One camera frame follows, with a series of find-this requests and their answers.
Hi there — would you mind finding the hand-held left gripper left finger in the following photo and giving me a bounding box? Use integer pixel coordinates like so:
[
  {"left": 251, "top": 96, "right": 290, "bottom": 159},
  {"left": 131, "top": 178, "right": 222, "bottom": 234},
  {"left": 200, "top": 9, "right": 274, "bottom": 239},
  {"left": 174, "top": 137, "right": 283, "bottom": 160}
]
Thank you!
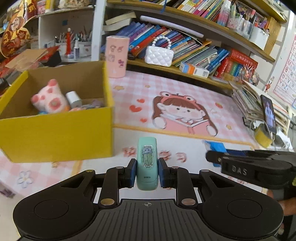
[{"left": 55, "top": 158, "right": 137, "bottom": 207}]

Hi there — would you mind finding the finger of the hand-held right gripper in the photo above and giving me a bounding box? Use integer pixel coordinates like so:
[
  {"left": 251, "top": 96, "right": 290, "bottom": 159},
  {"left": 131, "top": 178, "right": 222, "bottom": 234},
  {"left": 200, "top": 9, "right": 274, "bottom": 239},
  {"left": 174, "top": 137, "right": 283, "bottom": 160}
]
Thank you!
[
  {"left": 203, "top": 140, "right": 244, "bottom": 154},
  {"left": 205, "top": 150, "right": 274, "bottom": 163}
]

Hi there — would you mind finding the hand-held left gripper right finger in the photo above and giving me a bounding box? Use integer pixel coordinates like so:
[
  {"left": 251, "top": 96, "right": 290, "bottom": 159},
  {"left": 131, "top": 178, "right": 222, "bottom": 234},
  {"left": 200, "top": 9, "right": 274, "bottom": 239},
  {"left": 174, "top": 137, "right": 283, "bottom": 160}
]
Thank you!
[{"left": 158, "top": 158, "right": 238, "bottom": 207}]

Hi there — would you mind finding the mint green stapler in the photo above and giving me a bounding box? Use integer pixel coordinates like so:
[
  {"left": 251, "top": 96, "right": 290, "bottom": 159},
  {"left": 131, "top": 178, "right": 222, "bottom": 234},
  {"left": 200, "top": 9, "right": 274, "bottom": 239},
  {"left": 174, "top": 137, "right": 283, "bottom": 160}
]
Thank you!
[{"left": 135, "top": 137, "right": 159, "bottom": 191}]

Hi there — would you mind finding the purple small toy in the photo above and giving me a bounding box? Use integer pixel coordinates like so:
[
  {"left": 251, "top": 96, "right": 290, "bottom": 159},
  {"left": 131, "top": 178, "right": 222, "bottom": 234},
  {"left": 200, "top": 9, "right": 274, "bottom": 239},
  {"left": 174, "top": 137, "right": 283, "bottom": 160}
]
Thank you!
[{"left": 88, "top": 98, "right": 105, "bottom": 108}]

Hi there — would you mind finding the yellow cardboard box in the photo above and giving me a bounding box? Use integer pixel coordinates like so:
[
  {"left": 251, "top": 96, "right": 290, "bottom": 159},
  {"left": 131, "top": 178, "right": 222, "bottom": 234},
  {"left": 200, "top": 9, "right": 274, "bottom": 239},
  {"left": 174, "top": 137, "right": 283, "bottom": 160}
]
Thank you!
[{"left": 0, "top": 60, "right": 115, "bottom": 163}]

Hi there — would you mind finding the white charger cube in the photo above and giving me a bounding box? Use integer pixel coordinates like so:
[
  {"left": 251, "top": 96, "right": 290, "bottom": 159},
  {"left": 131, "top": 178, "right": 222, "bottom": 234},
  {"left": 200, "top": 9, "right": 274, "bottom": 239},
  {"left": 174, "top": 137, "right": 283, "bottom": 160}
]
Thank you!
[{"left": 65, "top": 91, "right": 82, "bottom": 109}]

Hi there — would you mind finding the large pink plush pig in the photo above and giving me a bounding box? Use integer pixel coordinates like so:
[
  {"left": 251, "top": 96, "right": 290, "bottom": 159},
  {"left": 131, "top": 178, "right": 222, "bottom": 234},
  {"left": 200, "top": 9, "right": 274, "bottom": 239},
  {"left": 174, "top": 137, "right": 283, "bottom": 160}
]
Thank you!
[{"left": 31, "top": 79, "right": 70, "bottom": 114}]

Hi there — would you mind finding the person's right hand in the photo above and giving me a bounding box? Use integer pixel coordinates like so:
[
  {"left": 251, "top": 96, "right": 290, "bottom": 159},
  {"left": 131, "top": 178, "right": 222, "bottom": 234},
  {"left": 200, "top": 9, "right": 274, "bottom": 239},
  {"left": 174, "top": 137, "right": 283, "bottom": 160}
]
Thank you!
[{"left": 279, "top": 198, "right": 296, "bottom": 216}]

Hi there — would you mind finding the yellow tape roll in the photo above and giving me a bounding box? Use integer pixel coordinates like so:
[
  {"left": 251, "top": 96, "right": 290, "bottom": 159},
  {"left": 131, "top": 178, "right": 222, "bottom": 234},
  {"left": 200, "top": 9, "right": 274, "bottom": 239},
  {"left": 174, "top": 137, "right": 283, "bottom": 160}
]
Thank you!
[{"left": 254, "top": 123, "right": 274, "bottom": 149}]

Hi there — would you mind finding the stack of paper booklets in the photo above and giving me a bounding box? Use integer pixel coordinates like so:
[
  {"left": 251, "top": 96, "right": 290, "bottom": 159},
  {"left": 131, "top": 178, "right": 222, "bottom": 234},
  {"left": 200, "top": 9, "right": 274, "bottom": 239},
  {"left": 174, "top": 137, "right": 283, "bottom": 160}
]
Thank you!
[{"left": 231, "top": 80, "right": 292, "bottom": 130}]

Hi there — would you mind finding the black smartphone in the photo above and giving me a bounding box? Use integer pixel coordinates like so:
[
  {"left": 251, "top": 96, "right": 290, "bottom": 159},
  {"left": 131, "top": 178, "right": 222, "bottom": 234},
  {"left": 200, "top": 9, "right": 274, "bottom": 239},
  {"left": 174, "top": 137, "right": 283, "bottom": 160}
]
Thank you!
[{"left": 260, "top": 95, "right": 277, "bottom": 134}]

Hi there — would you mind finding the wooden bookshelf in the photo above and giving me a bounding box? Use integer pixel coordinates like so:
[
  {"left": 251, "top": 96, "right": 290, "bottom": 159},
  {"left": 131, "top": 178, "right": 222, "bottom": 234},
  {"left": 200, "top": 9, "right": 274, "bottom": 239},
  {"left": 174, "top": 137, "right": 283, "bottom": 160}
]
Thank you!
[{"left": 102, "top": 0, "right": 288, "bottom": 90}]

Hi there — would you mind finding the colourful spiky ornament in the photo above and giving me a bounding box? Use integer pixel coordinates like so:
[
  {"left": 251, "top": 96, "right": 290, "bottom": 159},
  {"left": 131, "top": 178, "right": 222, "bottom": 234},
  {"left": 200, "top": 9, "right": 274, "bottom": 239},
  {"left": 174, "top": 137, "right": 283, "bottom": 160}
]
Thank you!
[{"left": 239, "top": 65, "right": 259, "bottom": 85}]

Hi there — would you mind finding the orange and white carton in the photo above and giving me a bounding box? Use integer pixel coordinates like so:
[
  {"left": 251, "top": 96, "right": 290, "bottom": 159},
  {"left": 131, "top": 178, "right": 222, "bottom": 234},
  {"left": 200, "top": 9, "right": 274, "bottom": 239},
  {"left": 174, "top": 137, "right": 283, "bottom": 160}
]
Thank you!
[{"left": 179, "top": 61, "right": 210, "bottom": 78}]

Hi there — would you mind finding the red book set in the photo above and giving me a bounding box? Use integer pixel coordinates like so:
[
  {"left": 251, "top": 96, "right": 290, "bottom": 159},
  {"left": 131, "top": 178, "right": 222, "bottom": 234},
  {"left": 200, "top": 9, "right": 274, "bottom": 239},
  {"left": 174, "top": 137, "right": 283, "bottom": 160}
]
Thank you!
[{"left": 214, "top": 48, "right": 259, "bottom": 80}]

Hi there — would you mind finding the pink printed tablecloth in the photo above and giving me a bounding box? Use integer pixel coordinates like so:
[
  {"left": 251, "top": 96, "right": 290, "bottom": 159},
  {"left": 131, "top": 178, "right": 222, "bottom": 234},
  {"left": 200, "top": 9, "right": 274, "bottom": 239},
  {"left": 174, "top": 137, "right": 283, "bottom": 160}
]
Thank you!
[{"left": 0, "top": 70, "right": 273, "bottom": 202}]

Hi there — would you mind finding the pink cylinder container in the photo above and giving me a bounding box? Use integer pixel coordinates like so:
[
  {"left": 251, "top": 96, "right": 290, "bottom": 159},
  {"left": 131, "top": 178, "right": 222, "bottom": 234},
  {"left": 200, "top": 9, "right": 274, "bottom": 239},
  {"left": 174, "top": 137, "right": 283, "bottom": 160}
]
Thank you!
[{"left": 105, "top": 35, "right": 130, "bottom": 79}]

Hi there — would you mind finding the white pen holder box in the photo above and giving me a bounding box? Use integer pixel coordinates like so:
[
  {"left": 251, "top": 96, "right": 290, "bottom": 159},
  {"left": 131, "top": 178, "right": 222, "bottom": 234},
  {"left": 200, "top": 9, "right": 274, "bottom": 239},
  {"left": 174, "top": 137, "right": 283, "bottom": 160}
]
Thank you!
[{"left": 248, "top": 24, "right": 270, "bottom": 50}]

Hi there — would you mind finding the pink pen holder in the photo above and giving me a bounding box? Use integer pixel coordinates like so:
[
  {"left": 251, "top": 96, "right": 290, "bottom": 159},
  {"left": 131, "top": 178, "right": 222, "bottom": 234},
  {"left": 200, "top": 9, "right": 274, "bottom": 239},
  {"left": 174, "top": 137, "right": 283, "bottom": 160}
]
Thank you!
[{"left": 228, "top": 5, "right": 253, "bottom": 39}]

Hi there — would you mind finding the white paper roll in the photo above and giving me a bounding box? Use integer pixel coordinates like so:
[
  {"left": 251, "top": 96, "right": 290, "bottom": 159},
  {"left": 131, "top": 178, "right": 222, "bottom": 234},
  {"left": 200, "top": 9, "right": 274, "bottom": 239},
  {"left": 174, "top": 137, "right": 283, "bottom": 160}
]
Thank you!
[{"left": 139, "top": 15, "right": 204, "bottom": 38}]

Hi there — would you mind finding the white desktop pen organizer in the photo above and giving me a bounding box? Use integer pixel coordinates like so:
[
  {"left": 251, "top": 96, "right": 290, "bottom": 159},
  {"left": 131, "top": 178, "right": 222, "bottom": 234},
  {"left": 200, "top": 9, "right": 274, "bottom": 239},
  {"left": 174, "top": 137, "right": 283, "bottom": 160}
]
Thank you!
[{"left": 54, "top": 25, "right": 93, "bottom": 58}]

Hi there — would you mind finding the pastel striped bottle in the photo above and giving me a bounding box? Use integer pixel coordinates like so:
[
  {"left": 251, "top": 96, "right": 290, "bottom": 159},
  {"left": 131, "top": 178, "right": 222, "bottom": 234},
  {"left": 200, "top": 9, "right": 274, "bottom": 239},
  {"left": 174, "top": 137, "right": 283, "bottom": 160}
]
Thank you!
[{"left": 217, "top": 0, "right": 232, "bottom": 26}]

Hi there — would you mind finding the row of colourful thin books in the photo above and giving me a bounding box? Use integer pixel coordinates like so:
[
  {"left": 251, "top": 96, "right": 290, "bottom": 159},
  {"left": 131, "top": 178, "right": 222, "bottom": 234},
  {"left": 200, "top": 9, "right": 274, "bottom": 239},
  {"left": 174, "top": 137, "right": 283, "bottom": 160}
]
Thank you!
[{"left": 148, "top": 0, "right": 226, "bottom": 21}]

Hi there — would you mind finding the red doll figure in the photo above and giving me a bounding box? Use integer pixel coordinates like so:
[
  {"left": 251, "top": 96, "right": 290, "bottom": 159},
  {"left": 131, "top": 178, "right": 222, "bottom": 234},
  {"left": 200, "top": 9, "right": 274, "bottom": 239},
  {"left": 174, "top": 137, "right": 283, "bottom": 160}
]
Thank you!
[{"left": 65, "top": 28, "right": 73, "bottom": 58}]

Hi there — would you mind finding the white shelf unit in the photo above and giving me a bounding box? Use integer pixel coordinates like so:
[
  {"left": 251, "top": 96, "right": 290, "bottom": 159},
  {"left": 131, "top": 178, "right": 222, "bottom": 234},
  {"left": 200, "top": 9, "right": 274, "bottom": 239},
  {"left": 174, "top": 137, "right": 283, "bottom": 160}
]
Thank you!
[{"left": 28, "top": 0, "right": 107, "bottom": 63}]

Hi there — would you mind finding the stack of grey books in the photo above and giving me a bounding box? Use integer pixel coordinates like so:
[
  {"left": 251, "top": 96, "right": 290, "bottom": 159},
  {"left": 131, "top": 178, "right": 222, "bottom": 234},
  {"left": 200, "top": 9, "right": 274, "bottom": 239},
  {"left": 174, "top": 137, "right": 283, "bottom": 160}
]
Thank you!
[{"left": 102, "top": 11, "right": 137, "bottom": 32}]

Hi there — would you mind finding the brown cardboard sheet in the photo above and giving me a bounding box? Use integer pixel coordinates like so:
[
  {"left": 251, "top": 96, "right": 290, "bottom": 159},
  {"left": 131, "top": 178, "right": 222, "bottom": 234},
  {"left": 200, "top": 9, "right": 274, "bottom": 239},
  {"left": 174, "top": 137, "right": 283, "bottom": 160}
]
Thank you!
[{"left": 5, "top": 49, "right": 47, "bottom": 71}]

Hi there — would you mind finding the rabbit figurine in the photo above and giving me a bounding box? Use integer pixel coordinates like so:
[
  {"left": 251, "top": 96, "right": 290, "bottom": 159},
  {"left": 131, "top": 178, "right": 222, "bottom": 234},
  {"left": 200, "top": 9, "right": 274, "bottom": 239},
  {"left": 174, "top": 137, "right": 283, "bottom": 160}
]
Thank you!
[{"left": 58, "top": 0, "right": 90, "bottom": 10}]

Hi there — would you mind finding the red fortune god decoration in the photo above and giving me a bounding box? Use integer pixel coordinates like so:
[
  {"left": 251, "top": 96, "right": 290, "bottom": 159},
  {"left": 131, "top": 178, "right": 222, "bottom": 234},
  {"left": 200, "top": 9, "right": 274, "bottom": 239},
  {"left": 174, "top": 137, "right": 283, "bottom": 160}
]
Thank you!
[{"left": 0, "top": 0, "right": 33, "bottom": 58}]

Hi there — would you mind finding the cartoon wall sticker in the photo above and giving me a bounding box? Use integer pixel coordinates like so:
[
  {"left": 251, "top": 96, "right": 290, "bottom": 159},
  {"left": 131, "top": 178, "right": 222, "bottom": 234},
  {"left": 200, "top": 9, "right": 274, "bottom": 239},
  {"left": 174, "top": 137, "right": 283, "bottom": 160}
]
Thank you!
[{"left": 264, "top": 76, "right": 274, "bottom": 93}]

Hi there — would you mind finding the alphabet wall poster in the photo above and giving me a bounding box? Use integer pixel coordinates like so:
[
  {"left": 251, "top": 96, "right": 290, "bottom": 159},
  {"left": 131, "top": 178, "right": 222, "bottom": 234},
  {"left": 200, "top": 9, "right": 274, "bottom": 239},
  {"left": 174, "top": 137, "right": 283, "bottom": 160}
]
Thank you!
[{"left": 273, "top": 32, "right": 296, "bottom": 105}]

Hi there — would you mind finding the white quilted pearl-handle handbag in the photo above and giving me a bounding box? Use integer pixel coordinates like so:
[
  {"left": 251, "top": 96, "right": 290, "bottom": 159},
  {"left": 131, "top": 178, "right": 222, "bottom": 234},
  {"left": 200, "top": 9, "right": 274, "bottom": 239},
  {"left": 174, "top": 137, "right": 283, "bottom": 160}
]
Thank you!
[{"left": 144, "top": 36, "right": 174, "bottom": 67}]

